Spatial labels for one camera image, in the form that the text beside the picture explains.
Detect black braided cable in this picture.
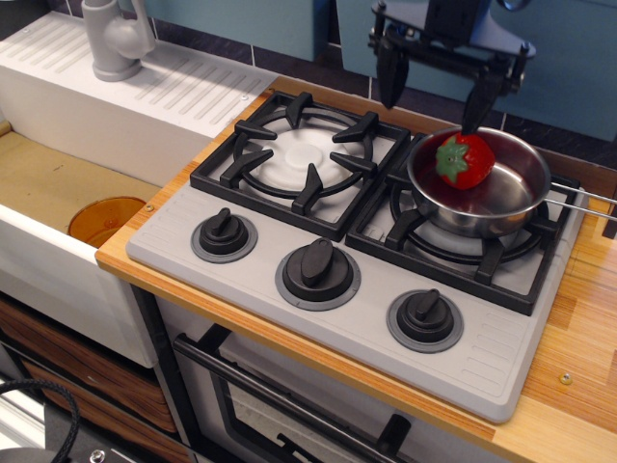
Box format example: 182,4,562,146
0,377,81,463

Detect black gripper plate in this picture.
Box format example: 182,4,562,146
369,1,536,135

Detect red plastic toy strawberry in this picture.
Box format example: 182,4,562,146
435,132,496,190

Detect black right stove knob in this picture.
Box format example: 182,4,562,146
387,288,464,354

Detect black middle stove knob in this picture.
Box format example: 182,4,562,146
275,238,362,312

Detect black burner grate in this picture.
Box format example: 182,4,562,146
190,92,412,241
346,152,586,315

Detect black left stove knob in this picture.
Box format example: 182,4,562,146
190,207,258,264

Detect grey toy stove top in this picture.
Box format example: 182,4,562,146
126,92,587,422

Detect wooden drawer fronts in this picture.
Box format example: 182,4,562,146
1,294,192,462

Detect black left burner grate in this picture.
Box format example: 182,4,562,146
190,92,412,241

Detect stainless steel saucepan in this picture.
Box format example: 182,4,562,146
407,127,616,238

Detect white toy sink unit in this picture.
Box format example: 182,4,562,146
1,13,275,368

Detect black right burner grate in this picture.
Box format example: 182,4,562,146
346,152,586,315

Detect grey toy faucet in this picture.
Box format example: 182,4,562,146
81,0,155,82

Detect oven door with black handle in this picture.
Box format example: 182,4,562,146
173,323,502,463

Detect black stove knob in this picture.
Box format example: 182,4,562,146
275,238,362,312
190,207,258,264
387,288,464,354

